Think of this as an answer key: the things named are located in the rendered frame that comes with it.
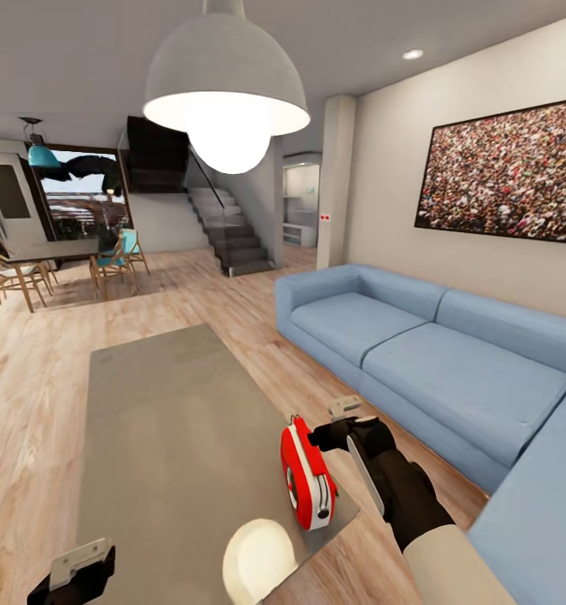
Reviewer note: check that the breakfast table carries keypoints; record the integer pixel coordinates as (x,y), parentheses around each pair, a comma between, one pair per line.
(54,251)

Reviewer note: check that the fridge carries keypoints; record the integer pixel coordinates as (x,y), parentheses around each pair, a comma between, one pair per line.
(23,219)

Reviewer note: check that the picture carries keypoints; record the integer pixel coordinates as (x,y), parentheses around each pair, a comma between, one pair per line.
(501,175)

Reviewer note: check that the radio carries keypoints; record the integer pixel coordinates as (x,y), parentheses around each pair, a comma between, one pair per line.
(312,490)

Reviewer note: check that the stairs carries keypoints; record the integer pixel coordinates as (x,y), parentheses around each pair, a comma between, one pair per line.
(157,159)

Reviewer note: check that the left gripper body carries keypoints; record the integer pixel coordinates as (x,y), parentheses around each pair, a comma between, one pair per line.
(87,584)

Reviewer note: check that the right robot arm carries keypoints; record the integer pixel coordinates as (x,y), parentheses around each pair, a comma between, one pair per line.
(444,565)

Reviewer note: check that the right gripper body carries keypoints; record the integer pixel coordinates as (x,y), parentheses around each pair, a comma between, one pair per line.
(328,435)

